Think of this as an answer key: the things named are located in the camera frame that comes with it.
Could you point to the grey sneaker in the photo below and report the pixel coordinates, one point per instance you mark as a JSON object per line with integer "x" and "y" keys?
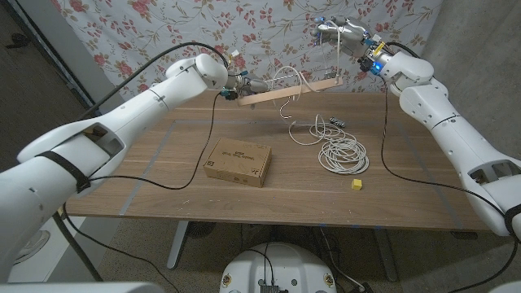
{"x": 34, "y": 246}

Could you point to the floral backdrop cloth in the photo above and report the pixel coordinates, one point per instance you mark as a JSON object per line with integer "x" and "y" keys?
{"x": 264, "y": 28}

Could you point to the small silver toy car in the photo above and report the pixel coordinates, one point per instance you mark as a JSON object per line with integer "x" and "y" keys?
{"x": 337, "y": 121}

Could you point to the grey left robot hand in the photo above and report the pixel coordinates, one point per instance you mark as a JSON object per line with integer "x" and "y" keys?
{"x": 248, "y": 85}

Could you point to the brown cardboard package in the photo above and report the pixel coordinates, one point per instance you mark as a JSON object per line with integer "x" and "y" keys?
{"x": 238, "y": 163}

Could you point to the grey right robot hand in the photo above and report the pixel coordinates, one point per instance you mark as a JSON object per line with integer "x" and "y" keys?
{"x": 352, "y": 36}

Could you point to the black round fan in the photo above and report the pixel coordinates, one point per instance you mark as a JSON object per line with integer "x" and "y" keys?
{"x": 201, "y": 230}

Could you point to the small yellow block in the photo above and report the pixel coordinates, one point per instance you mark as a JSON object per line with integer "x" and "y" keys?
{"x": 357, "y": 184}

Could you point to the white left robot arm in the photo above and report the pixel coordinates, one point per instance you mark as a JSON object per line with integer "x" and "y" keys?
{"x": 122, "y": 122}

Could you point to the wooden bar with metal brackets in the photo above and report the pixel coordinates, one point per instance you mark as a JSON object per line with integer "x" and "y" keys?
{"x": 281, "y": 94}

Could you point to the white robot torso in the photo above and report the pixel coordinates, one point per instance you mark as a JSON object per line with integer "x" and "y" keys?
{"x": 281, "y": 268}

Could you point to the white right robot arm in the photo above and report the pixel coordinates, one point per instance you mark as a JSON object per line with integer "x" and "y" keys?
{"x": 447, "y": 134}

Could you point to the white table leg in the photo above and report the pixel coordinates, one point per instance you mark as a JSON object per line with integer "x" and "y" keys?
{"x": 177, "y": 248}
{"x": 386, "y": 256}

